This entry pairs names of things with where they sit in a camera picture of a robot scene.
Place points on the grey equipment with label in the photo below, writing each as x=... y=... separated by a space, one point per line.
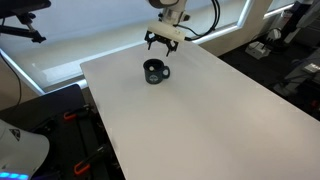
x=300 y=75

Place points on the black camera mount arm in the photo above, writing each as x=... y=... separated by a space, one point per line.
x=23 y=16

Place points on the white device with blue lights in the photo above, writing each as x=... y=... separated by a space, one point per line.
x=20 y=150

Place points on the white device on floor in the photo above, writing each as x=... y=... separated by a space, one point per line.
x=257 y=49

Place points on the marker with white end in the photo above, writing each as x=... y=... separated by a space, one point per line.
x=151 y=68

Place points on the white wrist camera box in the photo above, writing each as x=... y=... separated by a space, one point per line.
x=166 y=30

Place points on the black side desk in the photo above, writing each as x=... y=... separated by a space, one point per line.
x=50 y=133

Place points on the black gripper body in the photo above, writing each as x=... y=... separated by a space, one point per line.
x=163 y=38

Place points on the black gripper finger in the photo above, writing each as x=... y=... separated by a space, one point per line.
x=171 y=47
x=150 y=40

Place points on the black and white stand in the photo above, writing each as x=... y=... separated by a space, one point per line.
x=293 y=20

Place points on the dark blue speckled mug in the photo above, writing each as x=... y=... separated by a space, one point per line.
x=155 y=78

